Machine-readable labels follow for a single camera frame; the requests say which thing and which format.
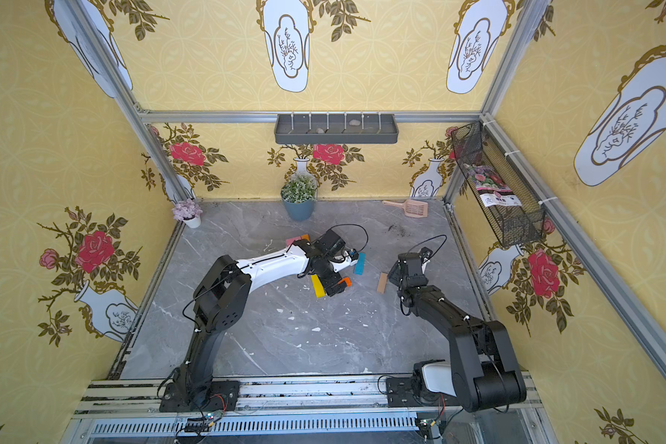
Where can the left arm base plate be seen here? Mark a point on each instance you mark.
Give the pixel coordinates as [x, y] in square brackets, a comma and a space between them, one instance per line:
[217, 395]

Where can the black wire basket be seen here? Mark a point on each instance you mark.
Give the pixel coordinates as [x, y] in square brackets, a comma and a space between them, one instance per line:
[512, 225]

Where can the flower seed packet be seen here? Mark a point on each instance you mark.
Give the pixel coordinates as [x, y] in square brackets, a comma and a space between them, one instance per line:
[490, 187]

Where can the natural wood block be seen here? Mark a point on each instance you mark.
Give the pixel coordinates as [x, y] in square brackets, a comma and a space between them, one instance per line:
[382, 285]

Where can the yellow block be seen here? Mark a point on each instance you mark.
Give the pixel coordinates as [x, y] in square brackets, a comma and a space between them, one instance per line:
[318, 287]

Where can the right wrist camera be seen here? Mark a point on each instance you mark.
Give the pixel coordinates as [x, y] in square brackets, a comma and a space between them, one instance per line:
[426, 253]

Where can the pink flowers in white pot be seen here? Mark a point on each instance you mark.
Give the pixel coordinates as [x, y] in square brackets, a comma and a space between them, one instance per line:
[188, 212]

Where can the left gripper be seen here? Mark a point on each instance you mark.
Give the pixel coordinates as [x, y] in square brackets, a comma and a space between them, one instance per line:
[336, 280]

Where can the grey wall shelf tray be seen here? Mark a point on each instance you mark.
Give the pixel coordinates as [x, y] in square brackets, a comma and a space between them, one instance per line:
[336, 128]

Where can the red-orange block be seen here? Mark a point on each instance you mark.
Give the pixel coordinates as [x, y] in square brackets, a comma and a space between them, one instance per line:
[345, 283]

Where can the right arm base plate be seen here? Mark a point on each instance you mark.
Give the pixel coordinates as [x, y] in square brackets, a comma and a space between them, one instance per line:
[411, 391]

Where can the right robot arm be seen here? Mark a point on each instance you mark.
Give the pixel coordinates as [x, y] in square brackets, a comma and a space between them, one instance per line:
[484, 371]

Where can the pink block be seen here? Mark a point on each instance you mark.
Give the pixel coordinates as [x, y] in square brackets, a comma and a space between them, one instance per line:
[292, 241]

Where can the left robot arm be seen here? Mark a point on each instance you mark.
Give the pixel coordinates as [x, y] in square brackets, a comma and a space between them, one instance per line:
[220, 301]

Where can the teal block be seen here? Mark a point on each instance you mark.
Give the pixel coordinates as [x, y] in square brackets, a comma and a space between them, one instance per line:
[360, 264]

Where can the aluminium rail frame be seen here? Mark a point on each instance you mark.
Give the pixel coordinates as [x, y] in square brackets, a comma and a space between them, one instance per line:
[128, 411]

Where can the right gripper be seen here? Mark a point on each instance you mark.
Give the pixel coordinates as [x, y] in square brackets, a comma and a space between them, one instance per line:
[402, 273]

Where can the green plant in blue pot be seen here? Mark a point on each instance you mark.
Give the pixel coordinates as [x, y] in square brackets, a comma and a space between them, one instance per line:
[299, 196]

